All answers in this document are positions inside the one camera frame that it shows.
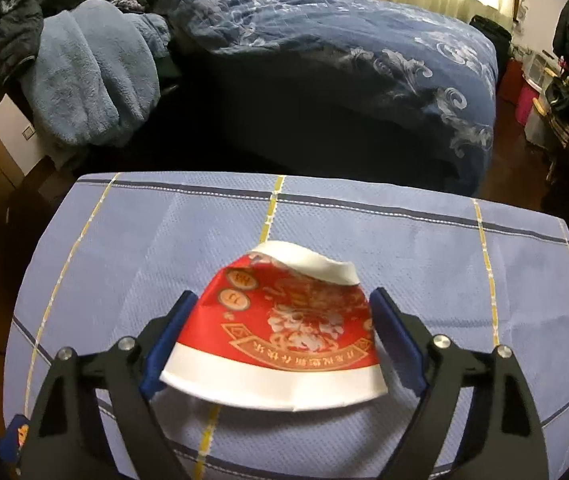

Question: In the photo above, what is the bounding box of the blue snack wrapper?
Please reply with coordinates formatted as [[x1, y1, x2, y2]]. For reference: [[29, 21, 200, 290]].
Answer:
[[0, 414, 30, 465]]

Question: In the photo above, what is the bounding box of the red white paper cup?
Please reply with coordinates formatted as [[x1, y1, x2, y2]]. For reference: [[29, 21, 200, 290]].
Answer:
[[160, 240, 387, 412]]

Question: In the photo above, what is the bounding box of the light blue checked tablecloth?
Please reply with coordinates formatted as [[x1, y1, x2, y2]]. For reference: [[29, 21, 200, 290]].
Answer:
[[2, 172, 569, 479]]

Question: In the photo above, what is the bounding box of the pink storage box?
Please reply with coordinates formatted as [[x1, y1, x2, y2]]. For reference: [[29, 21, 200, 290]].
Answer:
[[515, 80, 539, 126]]

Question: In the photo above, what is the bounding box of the light blue fleece blanket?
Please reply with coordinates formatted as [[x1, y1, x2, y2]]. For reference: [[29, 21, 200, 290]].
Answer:
[[21, 0, 176, 148]]

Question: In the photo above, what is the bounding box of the black suitcase by window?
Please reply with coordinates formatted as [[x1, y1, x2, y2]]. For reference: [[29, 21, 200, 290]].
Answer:
[[470, 14, 512, 86]]

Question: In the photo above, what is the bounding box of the blue floral bed duvet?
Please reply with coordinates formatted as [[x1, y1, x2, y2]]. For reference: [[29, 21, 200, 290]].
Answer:
[[154, 0, 498, 195]]

